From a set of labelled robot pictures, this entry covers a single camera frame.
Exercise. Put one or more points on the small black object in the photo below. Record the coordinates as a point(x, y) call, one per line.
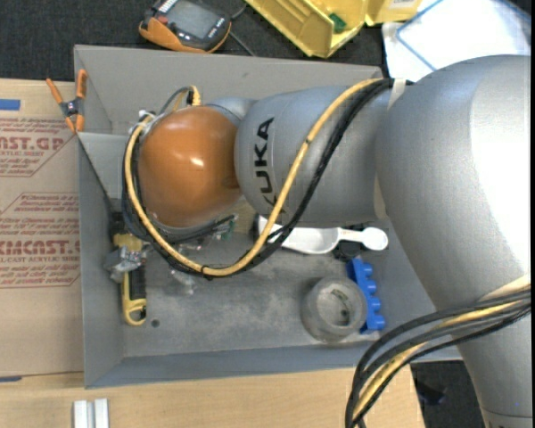
point(348, 252)

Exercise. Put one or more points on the grey metal clip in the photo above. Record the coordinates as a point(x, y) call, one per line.
point(121, 261)

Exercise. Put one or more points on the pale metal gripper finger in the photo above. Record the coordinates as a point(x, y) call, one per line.
point(177, 276)
point(190, 286)

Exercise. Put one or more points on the brown cardboard board red print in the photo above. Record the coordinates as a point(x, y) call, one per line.
point(35, 319)

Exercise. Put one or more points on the grey metal bin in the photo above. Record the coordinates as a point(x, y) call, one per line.
point(249, 310)

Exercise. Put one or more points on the white plastic scoop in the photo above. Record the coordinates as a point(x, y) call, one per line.
point(312, 240)

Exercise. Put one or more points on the blue toy block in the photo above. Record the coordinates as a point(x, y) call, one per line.
point(371, 299)

